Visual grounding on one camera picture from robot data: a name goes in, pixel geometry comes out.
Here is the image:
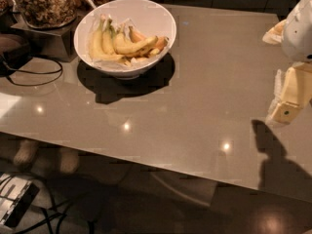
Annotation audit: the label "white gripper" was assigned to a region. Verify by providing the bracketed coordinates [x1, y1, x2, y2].
[262, 0, 312, 125]

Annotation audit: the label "yellow banana bunch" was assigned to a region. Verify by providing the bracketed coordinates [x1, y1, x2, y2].
[89, 17, 150, 65]

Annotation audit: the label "loose bananas in bowl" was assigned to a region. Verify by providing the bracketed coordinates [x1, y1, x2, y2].
[127, 26, 169, 63]

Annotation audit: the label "white ceramic bowl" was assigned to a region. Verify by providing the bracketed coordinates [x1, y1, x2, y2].
[74, 0, 176, 79]

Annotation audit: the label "grey metal stand block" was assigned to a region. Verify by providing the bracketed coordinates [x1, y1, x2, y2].
[11, 16, 82, 62]

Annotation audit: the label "beige socked right foot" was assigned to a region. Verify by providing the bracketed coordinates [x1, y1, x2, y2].
[59, 147, 79, 174]

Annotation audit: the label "beige socked foot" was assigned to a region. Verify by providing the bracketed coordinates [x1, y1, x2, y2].
[14, 139, 39, 167]
[59, 147, 79, 174]

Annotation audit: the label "glass jar of granola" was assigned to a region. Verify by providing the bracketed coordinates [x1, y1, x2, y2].
[14, 0, 76, 29]

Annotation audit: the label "beige socked left foot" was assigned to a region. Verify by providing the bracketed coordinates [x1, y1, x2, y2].
[14, 139, 39, 167]

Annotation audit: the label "silver black box on floor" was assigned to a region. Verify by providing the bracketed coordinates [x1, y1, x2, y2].
[0, 173, 39, 230]

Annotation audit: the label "black cable on table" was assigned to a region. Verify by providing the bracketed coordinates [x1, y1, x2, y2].
[0, 55, 63, 88]

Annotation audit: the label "black cables on floor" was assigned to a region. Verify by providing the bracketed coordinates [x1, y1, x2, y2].
[13, 178, 98, 234]

